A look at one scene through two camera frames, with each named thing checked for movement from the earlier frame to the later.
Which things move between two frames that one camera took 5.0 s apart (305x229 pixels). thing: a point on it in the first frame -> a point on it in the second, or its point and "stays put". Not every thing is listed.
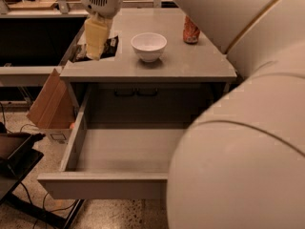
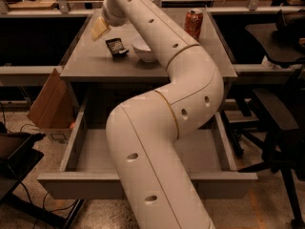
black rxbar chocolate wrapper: (97, 45) -> (116, 48)
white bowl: (149, 46) stays put
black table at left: (15, 160) stays put
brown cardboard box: (52, 110) stays put
